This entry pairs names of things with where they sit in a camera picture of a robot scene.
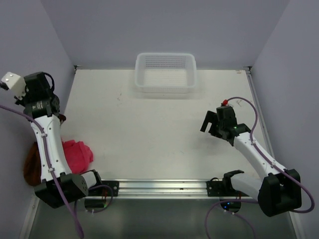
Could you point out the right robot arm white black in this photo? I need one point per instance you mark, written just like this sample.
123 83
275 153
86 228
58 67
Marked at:
276 189

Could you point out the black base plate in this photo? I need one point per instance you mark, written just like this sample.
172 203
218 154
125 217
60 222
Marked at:
107 188
216 188

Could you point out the white perforated plastic basket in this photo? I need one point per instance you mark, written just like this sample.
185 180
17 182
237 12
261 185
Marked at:
168 73

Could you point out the pink towel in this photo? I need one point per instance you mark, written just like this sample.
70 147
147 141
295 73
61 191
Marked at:
78 155

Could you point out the brown towel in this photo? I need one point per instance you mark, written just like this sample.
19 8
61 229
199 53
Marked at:
32 166

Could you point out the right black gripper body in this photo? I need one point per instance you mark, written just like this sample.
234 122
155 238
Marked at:
221 126

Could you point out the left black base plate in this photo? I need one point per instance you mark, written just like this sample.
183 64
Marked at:
107 188

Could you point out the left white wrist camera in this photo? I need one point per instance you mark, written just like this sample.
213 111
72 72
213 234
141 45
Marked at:
12 82

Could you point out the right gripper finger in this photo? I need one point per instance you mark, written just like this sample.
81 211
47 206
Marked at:
211 117
214 130

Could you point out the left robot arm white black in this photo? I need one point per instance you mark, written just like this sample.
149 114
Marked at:
58 184

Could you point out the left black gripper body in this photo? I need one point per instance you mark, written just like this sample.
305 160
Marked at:
25 99

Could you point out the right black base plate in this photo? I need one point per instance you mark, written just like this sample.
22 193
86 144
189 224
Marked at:
216 188

